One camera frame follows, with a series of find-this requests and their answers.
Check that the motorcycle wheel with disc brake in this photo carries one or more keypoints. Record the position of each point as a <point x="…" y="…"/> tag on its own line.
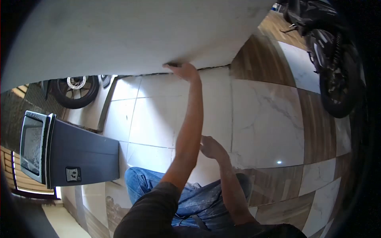
<point x="74" y="92"/>

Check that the person's right hand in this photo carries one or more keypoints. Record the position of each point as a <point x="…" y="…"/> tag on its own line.
<point x="212" y="148"/>

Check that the dark grey appliance cabinet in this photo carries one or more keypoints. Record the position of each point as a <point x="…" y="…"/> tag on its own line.
<point x="80" y="151"/>

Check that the person's left fingers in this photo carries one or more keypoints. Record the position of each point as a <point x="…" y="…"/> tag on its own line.
<point x="175" y="68"/>

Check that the person's legs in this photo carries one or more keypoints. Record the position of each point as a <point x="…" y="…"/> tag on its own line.
<point x="196" y="202"/>

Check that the person's left hand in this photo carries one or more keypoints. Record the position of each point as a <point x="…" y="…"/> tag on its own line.
<point x="186" y="71"/>

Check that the person's right fingers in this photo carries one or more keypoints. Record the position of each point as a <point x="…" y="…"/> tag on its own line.
<point x="205" y="145"/>

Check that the person's body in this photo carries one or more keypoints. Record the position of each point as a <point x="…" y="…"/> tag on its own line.
<point x="148" y="217"/>

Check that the black motorcycle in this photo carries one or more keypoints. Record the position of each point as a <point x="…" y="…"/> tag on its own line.
<point x="330" y="59"/>

